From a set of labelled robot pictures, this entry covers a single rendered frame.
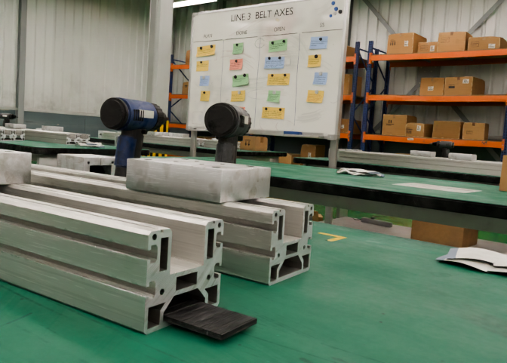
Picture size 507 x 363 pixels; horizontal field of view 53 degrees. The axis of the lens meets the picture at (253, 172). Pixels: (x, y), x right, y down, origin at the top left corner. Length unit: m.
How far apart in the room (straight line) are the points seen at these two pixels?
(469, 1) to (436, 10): 0.68
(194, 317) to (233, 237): 0.17
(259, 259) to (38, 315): 0.24
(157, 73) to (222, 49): 4.88
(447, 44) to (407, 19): 1.79
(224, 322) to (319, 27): 3.41
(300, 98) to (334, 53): 0.40
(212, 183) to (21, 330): 0.27
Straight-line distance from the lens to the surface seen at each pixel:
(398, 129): 10.76
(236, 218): 0.61
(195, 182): 0.62
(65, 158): 1.23
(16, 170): 0.72
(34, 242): 0.54
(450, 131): 10.35
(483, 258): 0.80
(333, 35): 3.70
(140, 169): 0.69
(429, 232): 4.14
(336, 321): 0.50
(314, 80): 3.71
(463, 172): 3.83
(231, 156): 0.91
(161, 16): 9.28
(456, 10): 11.69
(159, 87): 9.13
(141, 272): 0.43
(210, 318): 0.46
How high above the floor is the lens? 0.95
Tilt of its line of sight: 4 degrees down
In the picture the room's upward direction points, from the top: 4 degrees clockwise
